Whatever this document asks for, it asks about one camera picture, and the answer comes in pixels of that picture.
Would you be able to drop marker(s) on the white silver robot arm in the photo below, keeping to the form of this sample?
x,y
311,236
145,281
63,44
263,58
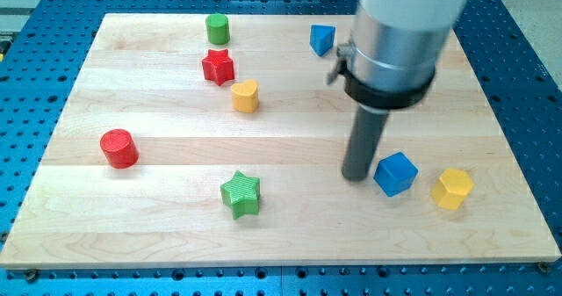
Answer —
x,y
389,63

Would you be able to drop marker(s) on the blue perforated metal plate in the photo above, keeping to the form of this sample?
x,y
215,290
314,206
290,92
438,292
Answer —
x,y
45,58

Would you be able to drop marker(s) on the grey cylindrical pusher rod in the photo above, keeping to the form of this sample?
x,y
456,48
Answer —
x,y
363,142

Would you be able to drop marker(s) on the green cylinder block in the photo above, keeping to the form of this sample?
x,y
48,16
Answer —
x,y
217,27

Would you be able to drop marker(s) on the yellow heart block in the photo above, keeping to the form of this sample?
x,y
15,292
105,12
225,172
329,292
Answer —
x,y
245,96

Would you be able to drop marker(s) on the blue cube block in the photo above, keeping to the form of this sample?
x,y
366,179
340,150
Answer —
x,y
395,174

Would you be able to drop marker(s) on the yellow hexagon block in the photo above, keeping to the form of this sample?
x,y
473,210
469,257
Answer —
x,y
451,188

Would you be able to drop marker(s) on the red cylinder block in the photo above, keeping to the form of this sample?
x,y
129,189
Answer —
x,y
119,148

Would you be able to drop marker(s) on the light wooden board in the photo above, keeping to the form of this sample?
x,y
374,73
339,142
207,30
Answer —
x,y
143,74

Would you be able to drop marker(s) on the green star block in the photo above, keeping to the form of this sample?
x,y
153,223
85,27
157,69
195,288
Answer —
x,y
241,194

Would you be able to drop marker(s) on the red star block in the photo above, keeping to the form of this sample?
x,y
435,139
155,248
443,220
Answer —
x,y
218,66

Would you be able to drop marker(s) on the blue triangle block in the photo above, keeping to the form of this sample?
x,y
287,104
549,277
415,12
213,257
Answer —
x,y
321,38

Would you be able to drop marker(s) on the black clamp ring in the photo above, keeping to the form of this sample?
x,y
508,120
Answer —
x,y
378,85

